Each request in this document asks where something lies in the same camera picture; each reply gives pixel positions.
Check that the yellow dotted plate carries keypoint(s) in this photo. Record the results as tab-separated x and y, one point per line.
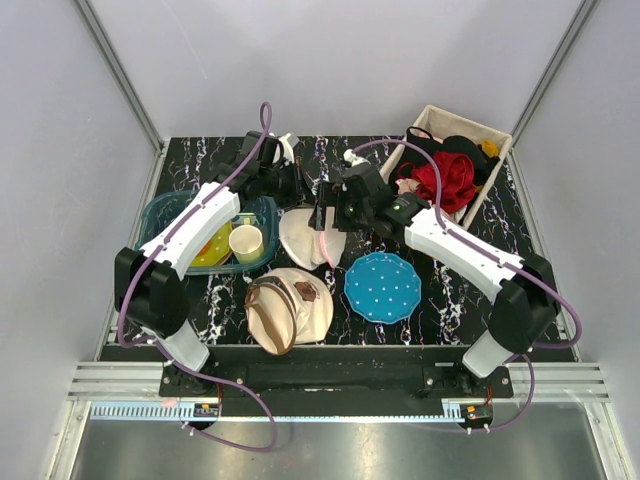
216	251

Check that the black bra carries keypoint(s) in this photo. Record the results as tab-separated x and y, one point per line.
454	144

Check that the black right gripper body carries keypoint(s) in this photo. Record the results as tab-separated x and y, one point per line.
349	216

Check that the blue dotted plate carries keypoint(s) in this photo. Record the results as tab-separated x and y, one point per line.
383	288

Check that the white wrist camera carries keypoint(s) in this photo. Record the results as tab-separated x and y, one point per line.
287	143
351	159

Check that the wicker basket with liner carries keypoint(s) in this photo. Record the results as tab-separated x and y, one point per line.
441	124

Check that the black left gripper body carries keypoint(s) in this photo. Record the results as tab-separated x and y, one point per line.
282	183

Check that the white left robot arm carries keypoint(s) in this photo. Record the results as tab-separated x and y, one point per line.
148	282

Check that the cream capybara pouch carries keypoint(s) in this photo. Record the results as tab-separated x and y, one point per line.
287	307

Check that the white mesh laundry bag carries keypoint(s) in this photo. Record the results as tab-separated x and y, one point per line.
307	247

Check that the cream paper cup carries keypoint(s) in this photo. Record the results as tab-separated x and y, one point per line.
246	243

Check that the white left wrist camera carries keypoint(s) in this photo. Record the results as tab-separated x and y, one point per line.
287	143

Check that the teal plastic bin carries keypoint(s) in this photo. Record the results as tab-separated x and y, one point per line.
261	213

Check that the red bra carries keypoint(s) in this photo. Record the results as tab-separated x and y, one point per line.
457	180

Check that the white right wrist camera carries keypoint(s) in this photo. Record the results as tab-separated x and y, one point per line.
351	159

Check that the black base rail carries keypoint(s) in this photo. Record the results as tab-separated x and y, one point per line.
323	381

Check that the yellow black garment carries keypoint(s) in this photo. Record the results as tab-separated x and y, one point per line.
489	148

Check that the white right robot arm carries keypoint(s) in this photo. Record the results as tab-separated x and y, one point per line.
522	291

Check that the pink beige bra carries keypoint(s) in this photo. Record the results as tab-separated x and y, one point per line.
412	186

